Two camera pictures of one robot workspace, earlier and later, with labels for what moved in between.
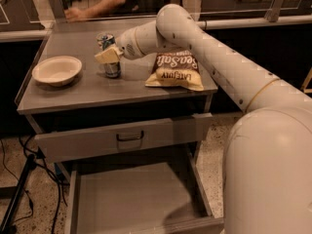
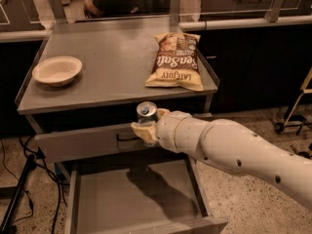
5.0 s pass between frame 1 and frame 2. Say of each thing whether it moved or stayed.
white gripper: moved
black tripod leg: stayed
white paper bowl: stayed
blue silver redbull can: moved
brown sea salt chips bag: stayed
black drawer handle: stayed
